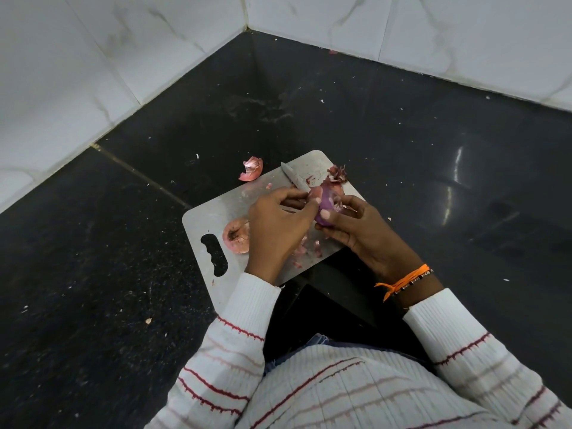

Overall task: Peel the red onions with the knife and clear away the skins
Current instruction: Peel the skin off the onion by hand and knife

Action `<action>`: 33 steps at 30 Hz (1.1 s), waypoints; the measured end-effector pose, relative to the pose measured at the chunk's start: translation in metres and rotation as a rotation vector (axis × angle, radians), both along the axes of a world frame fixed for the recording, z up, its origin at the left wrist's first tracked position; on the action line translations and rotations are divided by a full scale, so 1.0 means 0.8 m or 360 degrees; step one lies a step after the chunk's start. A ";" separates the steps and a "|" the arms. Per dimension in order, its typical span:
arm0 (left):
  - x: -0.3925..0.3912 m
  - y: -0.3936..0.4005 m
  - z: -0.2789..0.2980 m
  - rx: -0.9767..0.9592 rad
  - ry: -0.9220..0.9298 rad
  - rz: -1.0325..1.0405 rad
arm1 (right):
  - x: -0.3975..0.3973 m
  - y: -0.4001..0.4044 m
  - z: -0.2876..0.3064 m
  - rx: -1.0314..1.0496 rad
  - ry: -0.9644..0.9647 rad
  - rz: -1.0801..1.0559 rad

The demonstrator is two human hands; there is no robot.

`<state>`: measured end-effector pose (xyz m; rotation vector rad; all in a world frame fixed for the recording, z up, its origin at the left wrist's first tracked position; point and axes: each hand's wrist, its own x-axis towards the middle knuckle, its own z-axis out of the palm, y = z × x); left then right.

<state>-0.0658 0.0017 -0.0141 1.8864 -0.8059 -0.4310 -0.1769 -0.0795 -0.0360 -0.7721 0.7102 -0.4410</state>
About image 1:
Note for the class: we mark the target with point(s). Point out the person's left hand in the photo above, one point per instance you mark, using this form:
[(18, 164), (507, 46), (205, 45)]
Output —
[(272, 232)]

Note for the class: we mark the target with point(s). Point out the person's right hand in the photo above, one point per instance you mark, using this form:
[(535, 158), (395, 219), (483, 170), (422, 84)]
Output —
[(375, 241)]

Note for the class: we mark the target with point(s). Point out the red onion with dry roots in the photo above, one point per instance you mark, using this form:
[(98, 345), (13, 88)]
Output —
[(236, 238)]

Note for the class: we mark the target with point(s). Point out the onion peel piece off board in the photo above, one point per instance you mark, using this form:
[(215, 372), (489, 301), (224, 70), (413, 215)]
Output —
[(251, 171)]

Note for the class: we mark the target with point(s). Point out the person's right forearm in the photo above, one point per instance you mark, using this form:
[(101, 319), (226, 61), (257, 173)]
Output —
[(478, 357)]

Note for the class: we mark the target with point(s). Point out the person's left forearm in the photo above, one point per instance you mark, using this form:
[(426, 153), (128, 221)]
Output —
[(228, 352)]

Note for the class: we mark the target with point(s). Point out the orange thread wristband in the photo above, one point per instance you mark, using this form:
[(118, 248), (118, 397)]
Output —
[(404, 279)]

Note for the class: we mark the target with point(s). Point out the steel cutting board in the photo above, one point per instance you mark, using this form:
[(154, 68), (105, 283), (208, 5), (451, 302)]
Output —
[(214, 214)]

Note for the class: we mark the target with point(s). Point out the white striped sweater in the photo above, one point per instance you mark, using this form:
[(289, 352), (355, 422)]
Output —
[(353, 388)]

